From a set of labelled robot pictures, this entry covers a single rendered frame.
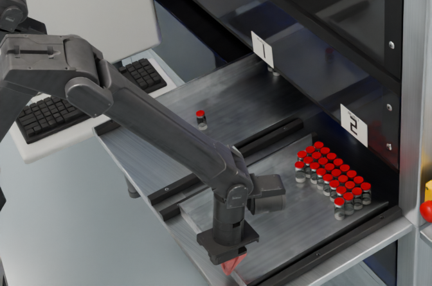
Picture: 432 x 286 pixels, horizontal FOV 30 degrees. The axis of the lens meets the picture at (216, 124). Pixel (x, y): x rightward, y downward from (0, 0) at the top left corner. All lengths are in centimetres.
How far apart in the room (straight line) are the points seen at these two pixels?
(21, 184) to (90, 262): 53
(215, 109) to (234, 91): 8
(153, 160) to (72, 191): 131
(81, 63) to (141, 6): 113
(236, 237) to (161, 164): 42
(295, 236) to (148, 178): 38
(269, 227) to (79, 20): 84
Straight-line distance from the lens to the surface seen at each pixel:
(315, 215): 167
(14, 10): 157
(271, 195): 144
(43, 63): 111
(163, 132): 124
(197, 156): 130
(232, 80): 202
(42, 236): 301
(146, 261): 282
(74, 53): 114
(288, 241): 163
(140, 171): 183
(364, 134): 164
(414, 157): 153
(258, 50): 190
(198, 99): 198
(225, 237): 147
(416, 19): 134
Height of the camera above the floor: 213
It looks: 41 degrees down
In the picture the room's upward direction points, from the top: 10 degrees counter-clockwise
